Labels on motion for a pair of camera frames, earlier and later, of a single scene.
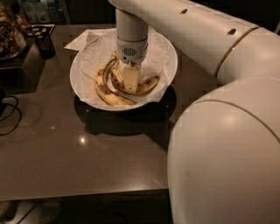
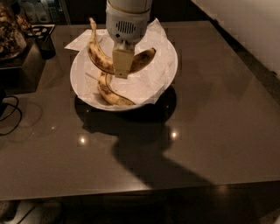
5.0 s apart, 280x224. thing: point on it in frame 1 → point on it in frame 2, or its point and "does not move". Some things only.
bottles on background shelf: (40, 12) does not move
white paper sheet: (96, 46) does not move
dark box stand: (20, 73) does not move
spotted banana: (117, 78) → (104, 59)
